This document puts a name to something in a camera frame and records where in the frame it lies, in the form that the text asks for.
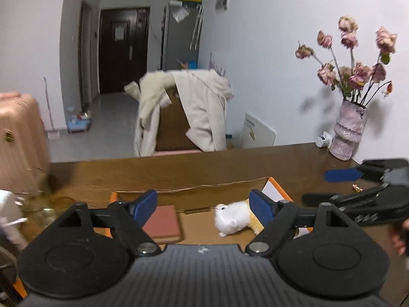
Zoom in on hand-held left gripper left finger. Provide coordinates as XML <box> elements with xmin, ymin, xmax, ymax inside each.
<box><xmin>45</xmin><ymin>189</ymin><xmax>161</xmax><ymax>257</ymax></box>

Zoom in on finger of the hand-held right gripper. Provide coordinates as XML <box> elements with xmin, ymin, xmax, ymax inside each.
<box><xmin>302</xmin><ymin>183</ymin><xmax>391</xmax><ymax>212</ymax></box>
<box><xmin>323</xmin><ymin>158</ymin><xmax>409</xmax><ymax>183</ymax></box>

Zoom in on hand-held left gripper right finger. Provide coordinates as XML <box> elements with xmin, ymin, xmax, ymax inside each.
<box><xmin>244</xmin><ymin>189</ymin><xmax>362</xmax><ymax>257</ymax></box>

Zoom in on orange cardboard box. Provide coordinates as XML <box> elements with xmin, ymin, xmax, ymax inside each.
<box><xmin>93</xmin><ymin>177</ymin><xmax>314</xmax><ymax>253</ymax></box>

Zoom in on person's right hand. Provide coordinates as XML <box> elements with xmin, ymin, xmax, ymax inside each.
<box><xmin>391</xmin><ymin>218</ymin><xmax>409</xmax><ymax>257</ymax></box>

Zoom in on yellow plush toy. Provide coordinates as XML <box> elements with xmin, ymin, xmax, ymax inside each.
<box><xmin>243</xmin><ymin>198</ymin><xmax>266</xmax><ymax>235</ymax></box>

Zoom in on pink sponge block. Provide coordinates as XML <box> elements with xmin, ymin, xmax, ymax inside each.
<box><xmin>142</xmin><ymin>205</ymin><xmax>183</xmax><ymax>244</ymax></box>

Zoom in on white plush toy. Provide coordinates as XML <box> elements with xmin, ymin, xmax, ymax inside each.
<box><xmin>213</xmin><ymin>201</ymin><xmax>252</xmax><ymax>238</ymax></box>

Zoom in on pink ceramic vase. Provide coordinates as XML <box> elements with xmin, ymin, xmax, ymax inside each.
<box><xmin>328</xmin><ymin>98</ymin><xmax>368</xmax><ymax>161</ymax></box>

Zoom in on white flat panel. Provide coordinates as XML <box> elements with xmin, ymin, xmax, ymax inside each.
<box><xmin>240</xmin><ymin>112</ymin><xmax>277</xmax><ymax>149</ymax></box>

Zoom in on brown wooden chair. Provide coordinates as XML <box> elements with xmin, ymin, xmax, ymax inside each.
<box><xmin>155</xmin><ymin>85</ymin><xmax>228</xmax><ymax>153</ymax></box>

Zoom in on dried pink roses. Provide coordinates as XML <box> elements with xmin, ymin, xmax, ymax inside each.
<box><xmin>294</xmin><ymin>15</ymin><xmax>399</xmax><ymax>107</ymax></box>

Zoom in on clear glass jar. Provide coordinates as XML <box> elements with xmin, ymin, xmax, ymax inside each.
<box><xmin>22</xmin><ymin>189</ymin><xmax>70</xmax><ymax>228</ymax></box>

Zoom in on blue floor basket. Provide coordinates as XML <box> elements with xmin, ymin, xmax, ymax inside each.
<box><xmin>66</xmin><ymin>106</ymin><xmax>93</xmax><ymax>134</ymax></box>

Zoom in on beige coat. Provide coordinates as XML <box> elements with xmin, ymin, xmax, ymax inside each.
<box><xmin>124</xmin><ymin>69</ymin><xmax>236</xmax><ymax>158</ymax></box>

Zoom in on clear plastic bag with items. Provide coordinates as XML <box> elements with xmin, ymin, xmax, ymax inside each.
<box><xmin>0</xmin><ymin>189</ymin><xmax>30</xmax><ymax>250</ymax></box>

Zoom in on dark entrance door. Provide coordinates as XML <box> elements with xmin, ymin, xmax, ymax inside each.
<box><xmin>98</xmin><ymin>6</ymin><xmax>151</xmax><ymax>94</ymax></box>

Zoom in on pink suitcase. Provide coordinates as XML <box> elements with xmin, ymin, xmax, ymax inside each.
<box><xmin>0</xmin><ymin>92</ymin><xmax>52</xmax><ymax>196</ymax></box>

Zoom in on grey refrigerator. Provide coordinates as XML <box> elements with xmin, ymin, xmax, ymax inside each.
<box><xmin>161</xmin><ymin>2</ymin><xmax>204</xmax><ymax>71</ymax></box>

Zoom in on white clothes hangers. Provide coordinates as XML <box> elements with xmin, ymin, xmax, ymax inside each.
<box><xmin>190</xmin><ymin>5</ymin><xmax>204</xmax><ymax>51</ymax></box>

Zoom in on clear bag on refrigerator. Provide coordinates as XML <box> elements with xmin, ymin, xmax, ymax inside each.
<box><xmin>173</xmin><ymin>6</ymin><xmax>191</xmax><ymax>24</ymax></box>

